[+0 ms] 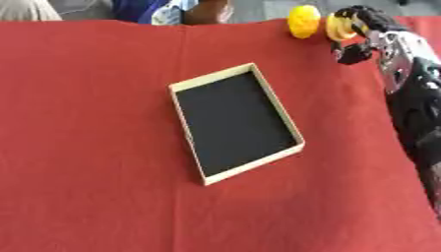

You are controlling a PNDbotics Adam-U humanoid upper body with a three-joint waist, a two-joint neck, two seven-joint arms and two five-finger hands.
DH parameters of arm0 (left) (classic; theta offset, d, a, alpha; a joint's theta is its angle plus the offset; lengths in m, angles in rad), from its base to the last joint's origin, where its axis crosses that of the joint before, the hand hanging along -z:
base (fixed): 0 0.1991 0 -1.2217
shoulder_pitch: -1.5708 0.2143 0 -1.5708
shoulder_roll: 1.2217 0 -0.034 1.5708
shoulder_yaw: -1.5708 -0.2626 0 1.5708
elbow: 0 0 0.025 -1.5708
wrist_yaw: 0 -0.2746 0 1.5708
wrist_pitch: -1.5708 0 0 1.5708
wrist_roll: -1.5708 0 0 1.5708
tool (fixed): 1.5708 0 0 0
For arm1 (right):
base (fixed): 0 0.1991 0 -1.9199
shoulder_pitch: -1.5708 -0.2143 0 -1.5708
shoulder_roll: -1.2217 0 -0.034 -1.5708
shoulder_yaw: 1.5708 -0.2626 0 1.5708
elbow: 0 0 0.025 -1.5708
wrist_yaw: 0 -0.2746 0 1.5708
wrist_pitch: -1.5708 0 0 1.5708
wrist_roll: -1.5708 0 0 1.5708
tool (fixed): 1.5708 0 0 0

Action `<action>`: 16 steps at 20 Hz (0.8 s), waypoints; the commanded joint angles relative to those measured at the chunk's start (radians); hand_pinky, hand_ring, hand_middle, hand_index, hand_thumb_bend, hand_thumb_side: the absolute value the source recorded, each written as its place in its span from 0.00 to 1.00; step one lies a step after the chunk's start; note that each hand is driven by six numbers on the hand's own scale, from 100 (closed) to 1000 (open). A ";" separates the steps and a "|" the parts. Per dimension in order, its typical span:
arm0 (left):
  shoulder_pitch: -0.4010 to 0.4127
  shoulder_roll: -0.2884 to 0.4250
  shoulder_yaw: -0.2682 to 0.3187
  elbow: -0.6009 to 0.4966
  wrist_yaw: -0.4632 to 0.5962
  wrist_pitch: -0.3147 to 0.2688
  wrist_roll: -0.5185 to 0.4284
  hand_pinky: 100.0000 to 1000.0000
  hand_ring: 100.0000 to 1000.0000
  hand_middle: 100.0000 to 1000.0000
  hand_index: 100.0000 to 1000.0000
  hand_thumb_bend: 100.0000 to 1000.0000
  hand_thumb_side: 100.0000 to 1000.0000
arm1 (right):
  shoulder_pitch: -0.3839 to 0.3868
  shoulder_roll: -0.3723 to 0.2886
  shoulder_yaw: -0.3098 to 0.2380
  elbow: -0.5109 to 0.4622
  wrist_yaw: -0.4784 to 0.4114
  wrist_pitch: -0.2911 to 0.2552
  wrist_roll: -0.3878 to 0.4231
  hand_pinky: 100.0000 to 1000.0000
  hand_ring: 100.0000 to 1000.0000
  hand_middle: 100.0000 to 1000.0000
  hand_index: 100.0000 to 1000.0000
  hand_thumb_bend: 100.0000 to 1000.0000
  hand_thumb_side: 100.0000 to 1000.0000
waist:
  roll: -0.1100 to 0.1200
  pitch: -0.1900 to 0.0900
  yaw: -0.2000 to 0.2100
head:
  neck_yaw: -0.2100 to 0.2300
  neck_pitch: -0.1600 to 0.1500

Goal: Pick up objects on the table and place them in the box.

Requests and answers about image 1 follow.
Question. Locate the tan box with black inside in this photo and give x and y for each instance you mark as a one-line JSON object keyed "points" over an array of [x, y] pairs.
{"points": [[235, 123]]}

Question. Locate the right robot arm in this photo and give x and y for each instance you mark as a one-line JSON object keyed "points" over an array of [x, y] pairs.
{"points": [[410, 85]]}

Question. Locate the yellow toy lemon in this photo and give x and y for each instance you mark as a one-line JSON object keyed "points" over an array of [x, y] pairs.
{"points": [[304, 20]]}

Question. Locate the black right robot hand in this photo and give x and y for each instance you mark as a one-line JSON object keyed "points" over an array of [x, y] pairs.
{"points": [[372, 18]]}

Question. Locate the person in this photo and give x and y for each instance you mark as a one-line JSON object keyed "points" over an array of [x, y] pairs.
{"points": [[172, 11]]}

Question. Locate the yellow toy banana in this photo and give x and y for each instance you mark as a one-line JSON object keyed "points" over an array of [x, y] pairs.
{"points": [[339, 28]]}

